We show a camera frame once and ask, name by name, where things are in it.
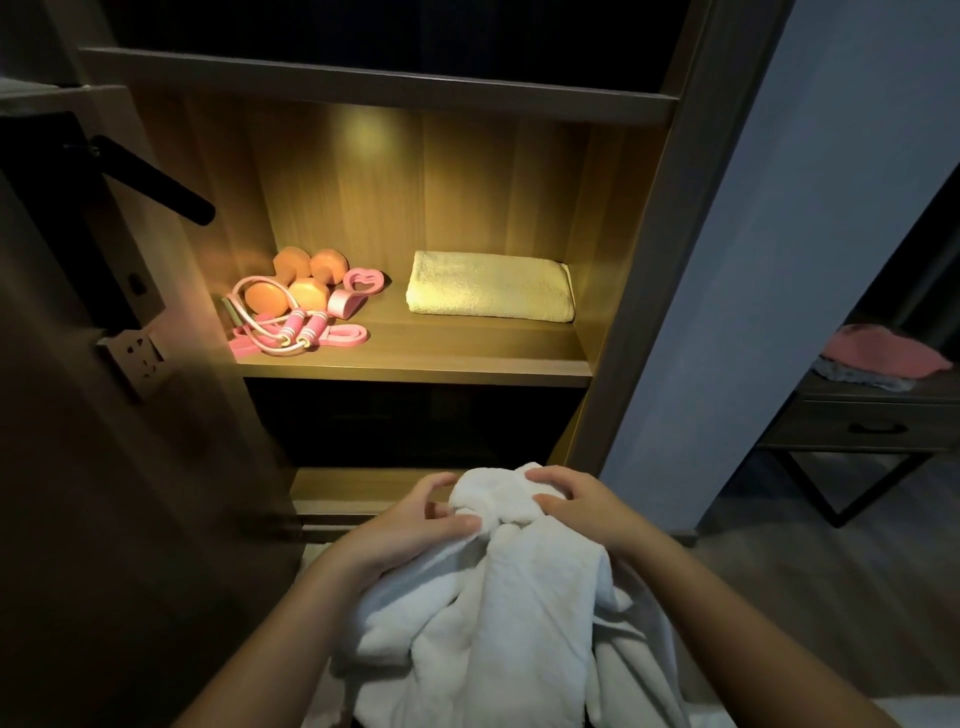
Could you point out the wooden shelf unit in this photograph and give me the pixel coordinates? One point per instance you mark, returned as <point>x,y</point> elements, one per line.
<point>487,187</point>

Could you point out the person's left forearm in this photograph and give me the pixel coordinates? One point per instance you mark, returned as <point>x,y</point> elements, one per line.
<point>277,652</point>

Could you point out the beige wall socket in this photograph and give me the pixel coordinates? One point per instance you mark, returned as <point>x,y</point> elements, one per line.
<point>133,364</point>

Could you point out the grey cloth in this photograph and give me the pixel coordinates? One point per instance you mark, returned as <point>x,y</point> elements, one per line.
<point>862,376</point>

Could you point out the dark side table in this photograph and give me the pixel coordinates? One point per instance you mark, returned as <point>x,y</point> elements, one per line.
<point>832,431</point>

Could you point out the white towel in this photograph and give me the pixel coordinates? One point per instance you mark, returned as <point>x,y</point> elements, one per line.
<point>510,622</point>

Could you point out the person's left thumb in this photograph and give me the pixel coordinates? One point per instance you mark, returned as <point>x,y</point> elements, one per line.
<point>456,528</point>

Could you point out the person's right forearm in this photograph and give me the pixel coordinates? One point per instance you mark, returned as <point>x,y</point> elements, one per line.
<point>720,630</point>

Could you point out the person's right thumb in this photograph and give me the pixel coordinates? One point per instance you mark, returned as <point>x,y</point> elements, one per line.
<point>551,505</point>

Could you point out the dark wooden door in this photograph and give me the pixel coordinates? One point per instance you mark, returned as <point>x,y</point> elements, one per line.
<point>82,570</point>

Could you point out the person's left hand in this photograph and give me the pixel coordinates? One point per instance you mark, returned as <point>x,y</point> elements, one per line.
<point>397,536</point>

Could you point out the folded cream towel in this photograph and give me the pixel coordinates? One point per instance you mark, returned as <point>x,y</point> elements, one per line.
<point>491,289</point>

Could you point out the person's right hand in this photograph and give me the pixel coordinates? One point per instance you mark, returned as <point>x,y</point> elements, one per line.
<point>596,510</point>

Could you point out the pink cloth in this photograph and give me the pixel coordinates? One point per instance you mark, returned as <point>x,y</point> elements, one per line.
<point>885,352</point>

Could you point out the pink resistance band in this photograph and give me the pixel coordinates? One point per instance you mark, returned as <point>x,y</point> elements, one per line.
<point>346,334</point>

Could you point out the orange dumbbell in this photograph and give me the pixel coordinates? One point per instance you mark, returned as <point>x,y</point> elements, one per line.
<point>271,292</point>
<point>319,279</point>

